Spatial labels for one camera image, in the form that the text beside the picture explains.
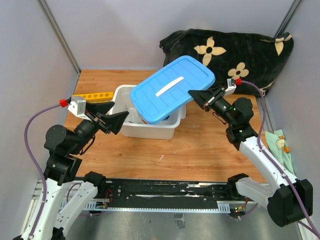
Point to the yellow test tube rack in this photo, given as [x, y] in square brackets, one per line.
[96, 97]

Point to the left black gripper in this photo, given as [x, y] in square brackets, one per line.
[113, 122]

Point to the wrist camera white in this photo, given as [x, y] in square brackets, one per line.
[232, 85]
[76, 105]

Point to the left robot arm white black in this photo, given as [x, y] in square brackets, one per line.
[49, 221]

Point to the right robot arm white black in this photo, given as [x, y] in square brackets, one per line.
[286, 198]

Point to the white plastic bin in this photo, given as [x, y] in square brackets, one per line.
[134, 126]

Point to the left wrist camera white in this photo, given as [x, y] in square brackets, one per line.
[76, 105]

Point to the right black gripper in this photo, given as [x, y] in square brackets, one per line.
[202, 96]

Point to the black floral blanket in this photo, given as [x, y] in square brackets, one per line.
[252, 57]

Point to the blue plastic tray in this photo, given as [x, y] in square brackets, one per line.
[165, 91]

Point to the green cloth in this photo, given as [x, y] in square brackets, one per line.
[277, 145]

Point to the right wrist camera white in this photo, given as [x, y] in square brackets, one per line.
[232, 85]

